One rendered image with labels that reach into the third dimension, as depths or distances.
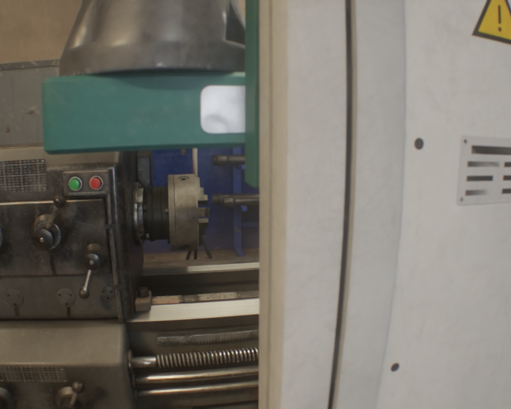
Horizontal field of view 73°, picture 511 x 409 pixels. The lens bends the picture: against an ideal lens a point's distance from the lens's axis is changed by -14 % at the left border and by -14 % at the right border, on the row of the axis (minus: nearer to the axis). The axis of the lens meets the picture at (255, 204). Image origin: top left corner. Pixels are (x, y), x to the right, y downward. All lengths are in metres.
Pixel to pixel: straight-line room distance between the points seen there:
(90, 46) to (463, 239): 0.31
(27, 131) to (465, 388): 4.45
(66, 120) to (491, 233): 0.34
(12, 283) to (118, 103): 0.96
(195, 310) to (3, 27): 4.13
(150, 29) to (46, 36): 4.35
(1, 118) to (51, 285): 3.63
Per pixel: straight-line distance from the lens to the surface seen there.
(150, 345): 1.26
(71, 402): 1.14
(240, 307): 1.22
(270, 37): 0.26
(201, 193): 1.36
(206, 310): 1.21
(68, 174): 1.06
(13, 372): 1.20
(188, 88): 0.31
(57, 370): 1.15
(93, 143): 0.31
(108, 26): 0.32
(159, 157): 4.32
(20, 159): 1.15
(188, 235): 1.24
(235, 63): 0.32
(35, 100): 4.53
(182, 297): 1.30
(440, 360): 0.35
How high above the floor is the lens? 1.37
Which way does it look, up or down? 11 degrees down
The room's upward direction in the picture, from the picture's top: straight up
